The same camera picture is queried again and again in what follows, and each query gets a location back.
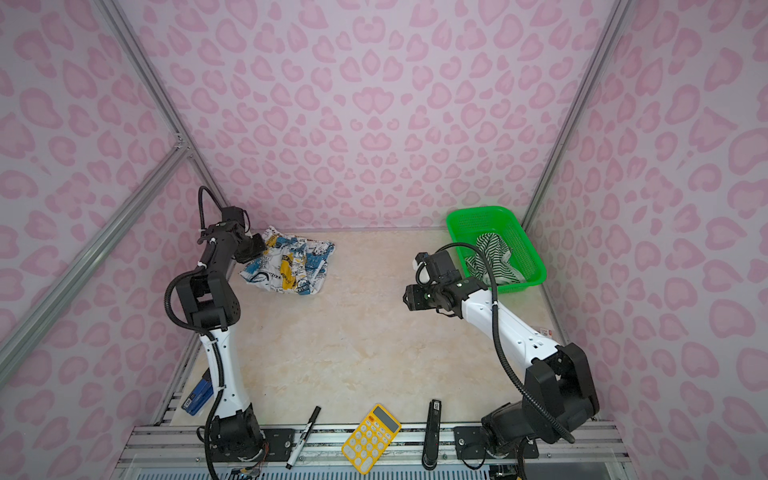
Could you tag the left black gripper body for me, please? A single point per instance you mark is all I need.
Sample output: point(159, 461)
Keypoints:
point(252, 249)

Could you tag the black marker pen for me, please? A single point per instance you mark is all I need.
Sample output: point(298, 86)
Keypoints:
point(305, 433)

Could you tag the black stapler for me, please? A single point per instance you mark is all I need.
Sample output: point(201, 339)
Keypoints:
point(430, 451)

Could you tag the yellow calculator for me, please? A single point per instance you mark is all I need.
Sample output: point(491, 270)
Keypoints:
point(370, 439)

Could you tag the green white striped garment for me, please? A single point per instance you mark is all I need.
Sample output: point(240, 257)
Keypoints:
point(493, 261)

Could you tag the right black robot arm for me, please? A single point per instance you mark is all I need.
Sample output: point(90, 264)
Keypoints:
point(558, 394)

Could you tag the blue stapler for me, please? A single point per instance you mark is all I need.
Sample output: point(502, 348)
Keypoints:
point(199, 395)

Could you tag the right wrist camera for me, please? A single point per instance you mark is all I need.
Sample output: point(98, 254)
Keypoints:
point(422, 276)

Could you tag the green plastic basket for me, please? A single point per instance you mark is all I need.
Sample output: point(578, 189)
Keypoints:
point(465, 225)

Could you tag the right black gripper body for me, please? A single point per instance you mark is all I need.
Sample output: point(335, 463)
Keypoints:
point(425, 297)

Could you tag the colourful printed white shirt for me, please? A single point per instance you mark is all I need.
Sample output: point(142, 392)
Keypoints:
point(291, 264)

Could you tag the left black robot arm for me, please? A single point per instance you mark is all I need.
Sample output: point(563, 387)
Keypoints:
point(202, 301)

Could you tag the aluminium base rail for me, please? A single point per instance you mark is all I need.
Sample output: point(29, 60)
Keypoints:
point(175, 452)

